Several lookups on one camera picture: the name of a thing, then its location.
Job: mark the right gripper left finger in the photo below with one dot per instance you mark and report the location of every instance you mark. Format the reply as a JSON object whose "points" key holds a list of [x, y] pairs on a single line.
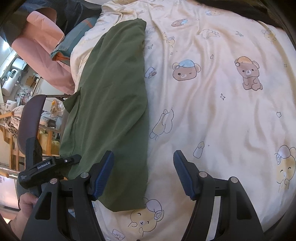
{"points": [[65, 210]]}

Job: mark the white water heater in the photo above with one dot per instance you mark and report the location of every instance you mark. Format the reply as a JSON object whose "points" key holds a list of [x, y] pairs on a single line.
{"points": [[10, 82]]}

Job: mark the cream bear print duvet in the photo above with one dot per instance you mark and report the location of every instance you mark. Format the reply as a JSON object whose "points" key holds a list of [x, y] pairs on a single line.
{"points": [[221, 88]]}

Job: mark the teal bed headboard cushion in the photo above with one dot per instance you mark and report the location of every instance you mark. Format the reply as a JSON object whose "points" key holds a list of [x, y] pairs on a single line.
{"points": [[63, 50]]}

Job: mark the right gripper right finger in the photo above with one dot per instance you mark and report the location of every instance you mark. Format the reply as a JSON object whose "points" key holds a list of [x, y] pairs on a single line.
{"points": [[237, 218]]}

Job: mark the dark navy hanging cloth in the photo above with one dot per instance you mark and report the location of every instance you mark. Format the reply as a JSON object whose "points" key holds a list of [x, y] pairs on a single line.
{"points": [[66, 14]]}

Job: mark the purple folding chair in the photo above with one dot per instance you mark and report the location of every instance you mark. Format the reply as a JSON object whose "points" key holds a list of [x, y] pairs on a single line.
{"points": [[30, 119]]}

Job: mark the pink hanging curtain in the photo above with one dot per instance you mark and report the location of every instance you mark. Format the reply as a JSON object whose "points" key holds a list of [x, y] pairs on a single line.
{"points": [[37, 40]]}

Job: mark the camouflage garment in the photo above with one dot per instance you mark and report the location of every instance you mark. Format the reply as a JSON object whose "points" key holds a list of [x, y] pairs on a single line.
{"points": [[254, 10]]}

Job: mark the olive green pants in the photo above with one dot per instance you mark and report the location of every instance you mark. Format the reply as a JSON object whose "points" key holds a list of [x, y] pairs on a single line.
{"points": [[109, 112]]}

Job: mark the person's left hand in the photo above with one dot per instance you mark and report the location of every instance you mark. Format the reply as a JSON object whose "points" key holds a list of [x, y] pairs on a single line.
{"points": [[26, 203]]}

